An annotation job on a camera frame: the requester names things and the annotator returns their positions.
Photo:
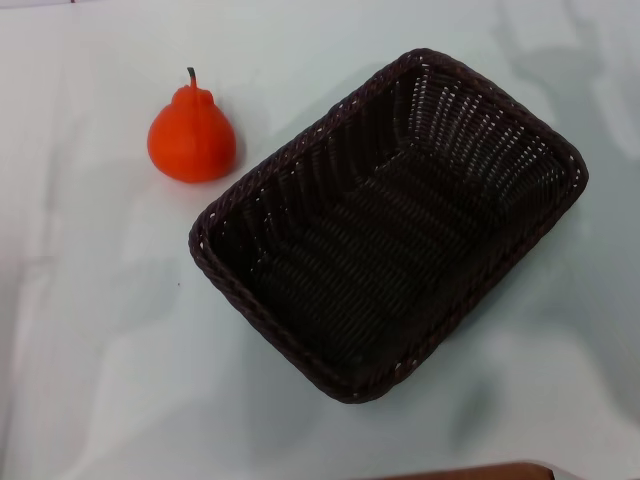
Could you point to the black woven rectangular basket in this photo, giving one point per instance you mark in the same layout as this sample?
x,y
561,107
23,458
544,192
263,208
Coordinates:
x,y
380,250

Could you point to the orange plastic pear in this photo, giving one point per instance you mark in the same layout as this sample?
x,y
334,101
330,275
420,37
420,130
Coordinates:
x,y
191,142

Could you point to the white tablecloth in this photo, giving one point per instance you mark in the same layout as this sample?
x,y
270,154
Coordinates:
x,y
100,300

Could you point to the brown wooden table edge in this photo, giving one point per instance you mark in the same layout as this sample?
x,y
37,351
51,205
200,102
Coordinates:
x,y
525,471

